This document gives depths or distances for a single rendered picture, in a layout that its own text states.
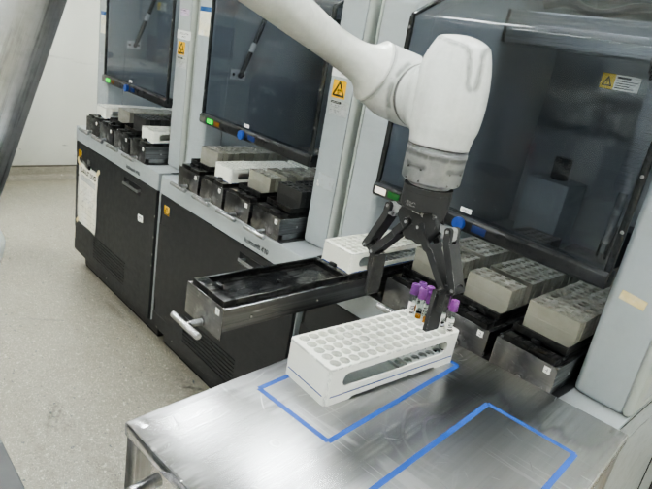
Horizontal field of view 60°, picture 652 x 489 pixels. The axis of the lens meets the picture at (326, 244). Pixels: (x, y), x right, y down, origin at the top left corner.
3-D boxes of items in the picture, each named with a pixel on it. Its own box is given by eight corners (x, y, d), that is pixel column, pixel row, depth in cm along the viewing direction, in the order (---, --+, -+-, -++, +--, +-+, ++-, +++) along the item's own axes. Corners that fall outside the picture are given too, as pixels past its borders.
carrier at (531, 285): (530, 307, 130) (537, 283, 128) (526, 309, 128) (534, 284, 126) (487, 286, 137) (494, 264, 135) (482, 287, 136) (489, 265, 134)
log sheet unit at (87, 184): (76, 221, 283) (77, 151, 272) (97, 241, 266) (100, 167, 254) (71, 222, 282) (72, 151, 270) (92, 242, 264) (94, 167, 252)
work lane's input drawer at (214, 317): (395, 266, 164) (402, 237, 161) (433, 285, 155) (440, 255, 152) (164, 315, 115) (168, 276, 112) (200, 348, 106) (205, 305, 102)
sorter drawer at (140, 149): (263, 154, 277) (265, 137, 274) (280, 162, 268) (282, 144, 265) (118, 155, 228) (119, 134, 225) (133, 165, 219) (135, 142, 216)
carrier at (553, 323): (576, 348, 113) (586, 322, 111) (572, 350, 112) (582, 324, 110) (526, 322, 121) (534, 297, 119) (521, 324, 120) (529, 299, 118)
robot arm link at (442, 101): (488, 158, 80) (443, 139, 92) (519, 44, 75) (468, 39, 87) (422, 149, 77) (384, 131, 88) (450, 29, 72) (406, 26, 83)
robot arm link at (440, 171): (441, 153, 77) (432, 195, 79) (481, 154, 83) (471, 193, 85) (395, 138, 83) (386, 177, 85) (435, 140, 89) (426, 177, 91)
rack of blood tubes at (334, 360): (410, 335, 107) (418, 305, 105) (452, 361, 100) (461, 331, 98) (283, 371, 88) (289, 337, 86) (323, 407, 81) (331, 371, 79)
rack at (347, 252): (397, 248, 158) (402, 227, 156) (425, 262, 151) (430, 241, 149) (319, 262, 138) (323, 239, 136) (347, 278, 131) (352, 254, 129)
